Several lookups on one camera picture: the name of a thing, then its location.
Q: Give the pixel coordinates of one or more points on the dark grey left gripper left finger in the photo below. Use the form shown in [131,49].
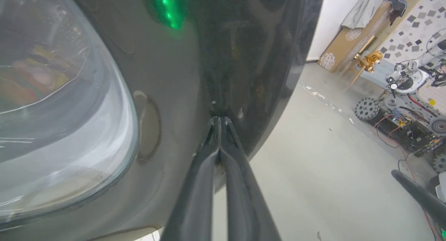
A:
[197,199]

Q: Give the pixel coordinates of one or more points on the dark grey pointed left gripper right finger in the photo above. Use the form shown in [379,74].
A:
[421,195]

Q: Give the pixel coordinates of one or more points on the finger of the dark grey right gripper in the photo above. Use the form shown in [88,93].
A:
[244,202]

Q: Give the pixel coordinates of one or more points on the dark grey washing machine door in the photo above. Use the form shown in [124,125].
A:
[167,80]

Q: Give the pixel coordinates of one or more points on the grey wheeled robot chassis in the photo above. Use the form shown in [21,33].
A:
[407,105]

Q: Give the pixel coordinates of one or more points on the small wooden chair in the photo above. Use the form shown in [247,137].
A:
[359,68]

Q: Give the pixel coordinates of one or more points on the orange tiger plush toy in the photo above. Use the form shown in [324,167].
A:
[373,60]

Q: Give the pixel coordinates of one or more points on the brown cardboard cabinet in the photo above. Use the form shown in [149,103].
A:
[352,42]

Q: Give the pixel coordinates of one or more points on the dark blue garment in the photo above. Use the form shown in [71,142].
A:
[397,2]

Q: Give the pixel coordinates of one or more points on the light grey garment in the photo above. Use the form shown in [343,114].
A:
[364,7]

